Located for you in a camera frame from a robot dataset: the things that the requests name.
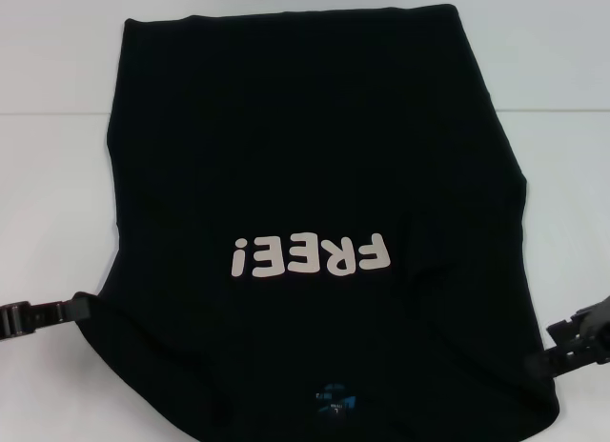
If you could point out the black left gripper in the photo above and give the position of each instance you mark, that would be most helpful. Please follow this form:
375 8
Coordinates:
14 323

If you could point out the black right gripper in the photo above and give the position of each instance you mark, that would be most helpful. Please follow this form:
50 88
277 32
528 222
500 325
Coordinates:
599 325

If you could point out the black shirt with FREE print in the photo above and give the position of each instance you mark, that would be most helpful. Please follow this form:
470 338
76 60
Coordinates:
305 127

